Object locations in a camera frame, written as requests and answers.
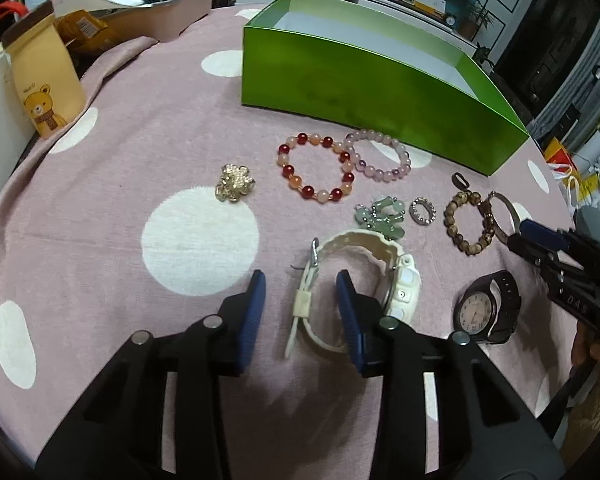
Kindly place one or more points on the pink desk organizer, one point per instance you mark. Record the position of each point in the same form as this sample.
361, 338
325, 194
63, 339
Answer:
164, 21

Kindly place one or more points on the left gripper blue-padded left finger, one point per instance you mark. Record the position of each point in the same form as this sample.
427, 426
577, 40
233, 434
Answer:
154, 411

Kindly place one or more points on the black wristwatch white dial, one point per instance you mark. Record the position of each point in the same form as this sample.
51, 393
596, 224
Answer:
488, 311

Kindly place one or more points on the white plastic bag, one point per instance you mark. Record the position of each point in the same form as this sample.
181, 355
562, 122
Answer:
576, 190

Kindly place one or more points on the person's right hand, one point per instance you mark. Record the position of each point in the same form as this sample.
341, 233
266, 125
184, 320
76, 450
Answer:
584, 346

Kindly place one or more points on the yellow snack packet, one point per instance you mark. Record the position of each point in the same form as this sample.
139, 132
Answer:
84, 34

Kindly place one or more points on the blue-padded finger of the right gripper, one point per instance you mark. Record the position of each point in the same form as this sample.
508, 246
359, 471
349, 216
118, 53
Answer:
542, 231
539, 249

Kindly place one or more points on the pink polka dot cloth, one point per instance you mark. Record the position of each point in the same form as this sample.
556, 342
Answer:
113, 226

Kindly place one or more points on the yellow bear bottle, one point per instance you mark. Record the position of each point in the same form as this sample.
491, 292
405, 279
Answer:
44, 76

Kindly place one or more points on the green cardboard box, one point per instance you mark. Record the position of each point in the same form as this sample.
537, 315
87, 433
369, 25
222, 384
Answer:
340, 62

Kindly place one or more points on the white plastic wristwatch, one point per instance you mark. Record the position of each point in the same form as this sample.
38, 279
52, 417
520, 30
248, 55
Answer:
396, 296

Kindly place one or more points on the yellow desk calendar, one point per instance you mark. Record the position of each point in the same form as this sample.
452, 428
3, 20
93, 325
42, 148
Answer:
433, 7

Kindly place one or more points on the potted plant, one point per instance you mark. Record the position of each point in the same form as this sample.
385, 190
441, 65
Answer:
474, 18

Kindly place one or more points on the small desk clock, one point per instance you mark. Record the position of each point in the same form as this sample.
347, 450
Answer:
450, 20

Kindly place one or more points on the gold flower brooch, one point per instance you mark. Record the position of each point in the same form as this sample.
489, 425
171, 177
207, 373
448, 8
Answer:
235, 183

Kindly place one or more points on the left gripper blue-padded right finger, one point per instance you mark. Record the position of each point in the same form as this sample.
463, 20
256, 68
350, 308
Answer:
446, 411

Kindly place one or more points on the thin black bangle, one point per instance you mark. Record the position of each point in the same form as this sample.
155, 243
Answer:
506, 220

